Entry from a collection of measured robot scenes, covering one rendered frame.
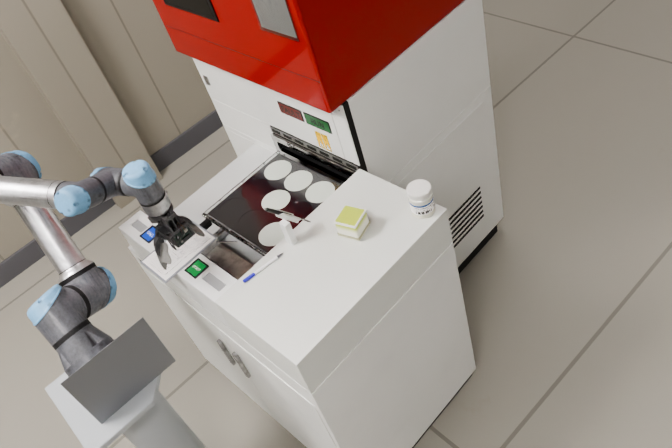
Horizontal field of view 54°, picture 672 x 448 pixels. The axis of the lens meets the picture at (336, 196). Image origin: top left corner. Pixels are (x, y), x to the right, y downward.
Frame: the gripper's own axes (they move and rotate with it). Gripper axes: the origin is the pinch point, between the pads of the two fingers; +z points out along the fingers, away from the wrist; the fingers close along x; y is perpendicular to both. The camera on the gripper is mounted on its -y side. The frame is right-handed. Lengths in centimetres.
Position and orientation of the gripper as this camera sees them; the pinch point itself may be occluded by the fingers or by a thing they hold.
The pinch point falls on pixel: (183, 251)
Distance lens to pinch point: 203.6
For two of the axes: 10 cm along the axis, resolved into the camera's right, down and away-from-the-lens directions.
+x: 6.7, -6.2, 4.0
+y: 7.0, 3.6, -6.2
